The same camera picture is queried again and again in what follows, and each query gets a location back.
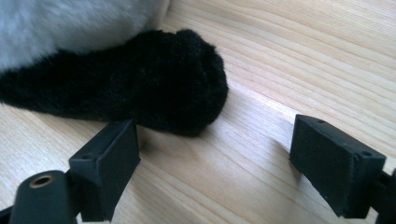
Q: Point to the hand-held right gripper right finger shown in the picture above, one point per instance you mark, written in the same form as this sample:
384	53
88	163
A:
333	165

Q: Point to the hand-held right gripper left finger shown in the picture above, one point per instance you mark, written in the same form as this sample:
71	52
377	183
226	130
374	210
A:
106	168

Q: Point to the black and white panda plush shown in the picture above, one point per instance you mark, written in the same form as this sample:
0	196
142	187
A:
149	81

